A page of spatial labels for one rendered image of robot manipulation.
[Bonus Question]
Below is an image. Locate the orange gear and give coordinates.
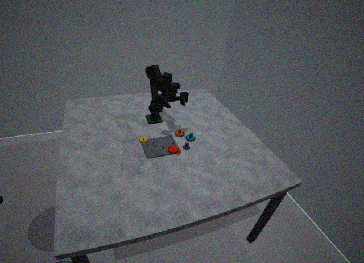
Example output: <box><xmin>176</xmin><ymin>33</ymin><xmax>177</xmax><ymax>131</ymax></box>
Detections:
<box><xmin>175</xmin><ymin>129</ymin><xmax>184</xmax><ymax>137</ymax></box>

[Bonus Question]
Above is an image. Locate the purple gear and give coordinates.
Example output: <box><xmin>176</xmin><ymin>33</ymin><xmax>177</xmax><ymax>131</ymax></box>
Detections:
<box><xmin>183</xmin><ymin>142</ymin><xmax>190</xmax><ymax>150</ymax></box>

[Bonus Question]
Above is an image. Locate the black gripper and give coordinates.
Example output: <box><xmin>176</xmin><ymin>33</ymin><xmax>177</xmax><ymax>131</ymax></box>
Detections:
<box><xmin>155</xmin><ymin>89</ymin><xmax>189</xmax><ymax>108</ymax></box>

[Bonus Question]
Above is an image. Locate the yellow gear with black stripe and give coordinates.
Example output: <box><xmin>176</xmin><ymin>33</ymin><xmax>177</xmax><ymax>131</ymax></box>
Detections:
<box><xmin>139</xmin><ymin>137</ymin><xmax>148</xmax><ymax>143</ymax></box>

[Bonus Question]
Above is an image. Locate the red gear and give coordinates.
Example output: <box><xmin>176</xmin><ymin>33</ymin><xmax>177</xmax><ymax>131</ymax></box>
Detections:
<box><xmin>168</xmin><ymin>146</ymin><xmax>179</xmax><ymax>154</ymax></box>

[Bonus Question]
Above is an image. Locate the teal gear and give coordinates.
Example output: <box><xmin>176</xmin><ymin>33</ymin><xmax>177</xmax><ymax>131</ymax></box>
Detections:
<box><xmin>185</xmin><ymin>133</ymin><xmax>196</xmax><ymax>142</ymax></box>

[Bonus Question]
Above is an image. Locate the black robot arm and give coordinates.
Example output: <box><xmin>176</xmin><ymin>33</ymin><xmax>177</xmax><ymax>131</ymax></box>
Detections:
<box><xmin>146</xmin><ymin>65</ymin><xmax>180</xmax><ymax>121</ymax></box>

